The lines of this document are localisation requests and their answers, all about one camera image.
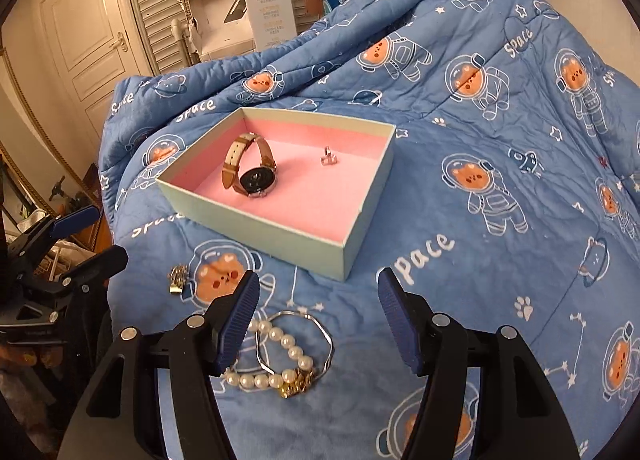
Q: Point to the white panelled door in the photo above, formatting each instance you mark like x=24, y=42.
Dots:
x=85, y=39

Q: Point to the brown wooden cabinet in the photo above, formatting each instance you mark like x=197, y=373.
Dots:
x=95, y=220

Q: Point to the tall white carton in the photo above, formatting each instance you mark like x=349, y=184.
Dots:
x=270, y=4

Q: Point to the gold snowflake charm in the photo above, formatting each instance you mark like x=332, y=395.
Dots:
x=296, y=384

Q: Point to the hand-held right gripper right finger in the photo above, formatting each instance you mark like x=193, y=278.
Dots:
x=400, y=325

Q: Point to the pale green pink-lined box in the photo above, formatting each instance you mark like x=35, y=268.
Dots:
x=310, y=200

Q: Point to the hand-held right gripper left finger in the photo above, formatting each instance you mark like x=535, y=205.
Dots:
x=240, y=325

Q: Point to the silver bangle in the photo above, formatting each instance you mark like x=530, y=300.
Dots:
x=330, y=351

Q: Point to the blue bear printed blanket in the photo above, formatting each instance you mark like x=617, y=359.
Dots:
x=450, y=190

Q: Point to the gold pendant charm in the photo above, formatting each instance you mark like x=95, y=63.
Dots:
x=176, y=281

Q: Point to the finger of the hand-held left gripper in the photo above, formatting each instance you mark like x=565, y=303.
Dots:
x=75, y=221
x=95, y=267

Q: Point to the white baby high chair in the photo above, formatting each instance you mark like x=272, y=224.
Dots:
x=215, y=14

